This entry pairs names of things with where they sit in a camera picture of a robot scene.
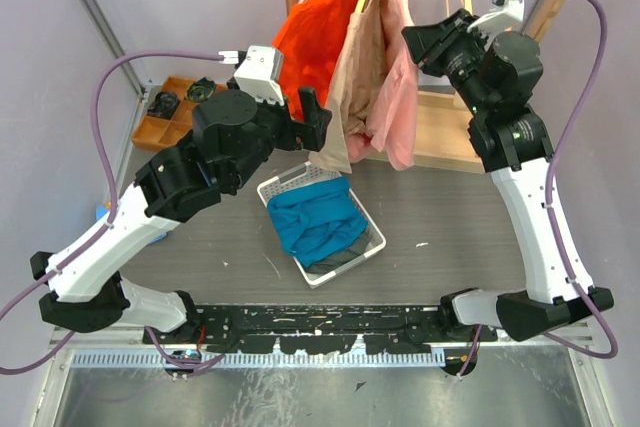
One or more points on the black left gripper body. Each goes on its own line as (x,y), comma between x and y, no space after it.
(307,136)

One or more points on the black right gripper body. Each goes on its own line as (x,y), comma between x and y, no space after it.
(459,58)

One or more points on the pink t shirt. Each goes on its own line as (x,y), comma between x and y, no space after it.
(391,124)

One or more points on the teal blue t shirt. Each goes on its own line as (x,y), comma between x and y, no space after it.
(316,221)

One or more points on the dark grey t shirt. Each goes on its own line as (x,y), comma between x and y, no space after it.
(338,259)

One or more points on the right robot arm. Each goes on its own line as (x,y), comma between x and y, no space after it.
(495,79)

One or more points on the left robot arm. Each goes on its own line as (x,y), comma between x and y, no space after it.
(232,135)

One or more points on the beige t shirt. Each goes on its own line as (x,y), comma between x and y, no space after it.
(354,86)

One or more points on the orange red t shirt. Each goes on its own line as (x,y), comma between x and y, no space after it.
(311,40)

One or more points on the white plastic basket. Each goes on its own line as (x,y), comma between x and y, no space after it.
(306,174)

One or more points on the wooden clothes rack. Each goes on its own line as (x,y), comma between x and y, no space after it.
(442,138)

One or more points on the rolled green sock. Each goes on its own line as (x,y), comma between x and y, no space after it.
(201,90)

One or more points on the rolled dark sock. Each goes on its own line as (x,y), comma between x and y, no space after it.
(164,105)

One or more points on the wooden compartment tray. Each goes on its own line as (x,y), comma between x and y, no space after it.
(154,134)

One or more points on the blue patterned cloth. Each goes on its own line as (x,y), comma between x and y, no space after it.
(102,211)

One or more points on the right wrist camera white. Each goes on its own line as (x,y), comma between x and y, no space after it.
(502,16)

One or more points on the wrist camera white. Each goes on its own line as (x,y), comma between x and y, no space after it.
(257,72)
(502,16)

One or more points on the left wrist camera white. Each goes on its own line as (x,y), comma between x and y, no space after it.
(257,72)

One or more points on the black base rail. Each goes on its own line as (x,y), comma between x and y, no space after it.
(312,329)

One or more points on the white slotted cable duct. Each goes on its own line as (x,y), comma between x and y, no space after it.
(357,358)

